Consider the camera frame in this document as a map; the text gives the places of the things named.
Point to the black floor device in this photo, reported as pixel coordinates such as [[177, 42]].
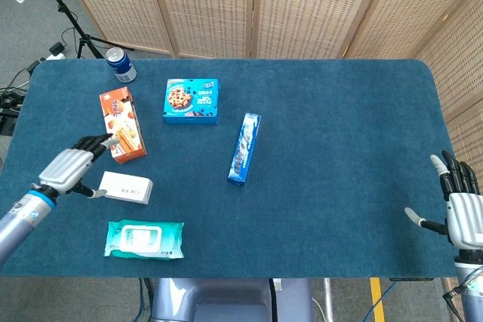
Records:
[[7, 124]]

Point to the black tripod stand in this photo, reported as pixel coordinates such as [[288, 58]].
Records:
[[83, 39]]

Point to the white power strip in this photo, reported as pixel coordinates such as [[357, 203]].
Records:
[[54, 57]]

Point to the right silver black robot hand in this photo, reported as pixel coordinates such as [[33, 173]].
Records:
[[466, 220]]

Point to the long blue cookie pack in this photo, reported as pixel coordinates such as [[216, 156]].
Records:
[[244, 148]]

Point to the metal table leg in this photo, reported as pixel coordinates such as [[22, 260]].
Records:
[[328, 295]]

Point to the woven wooden folding screen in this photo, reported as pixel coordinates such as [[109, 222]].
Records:
[[302, 5]]

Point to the orange biscuit box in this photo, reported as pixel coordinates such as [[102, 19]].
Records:
[[126, 122]]

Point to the blue soda can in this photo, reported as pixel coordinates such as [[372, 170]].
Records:
[[121, 65]]

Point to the teal wet wipes pack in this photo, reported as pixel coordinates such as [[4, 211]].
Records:
[[143, 240]]

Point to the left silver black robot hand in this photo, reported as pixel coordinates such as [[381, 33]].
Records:
[[66, 167]]

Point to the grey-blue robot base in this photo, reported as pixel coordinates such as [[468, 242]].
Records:
[[226, 299]]

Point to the blue chocolate chip cookie box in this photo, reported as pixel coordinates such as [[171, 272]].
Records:
[[190, 101]]

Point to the black power adapter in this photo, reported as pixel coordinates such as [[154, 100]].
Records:
[[56, 48]]

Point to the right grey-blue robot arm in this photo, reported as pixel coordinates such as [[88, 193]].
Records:
[[473, 292]]

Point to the blue felt table mat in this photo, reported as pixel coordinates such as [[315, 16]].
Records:
[[320, 186]]

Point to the small white box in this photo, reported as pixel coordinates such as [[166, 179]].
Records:
[[126, 187]]

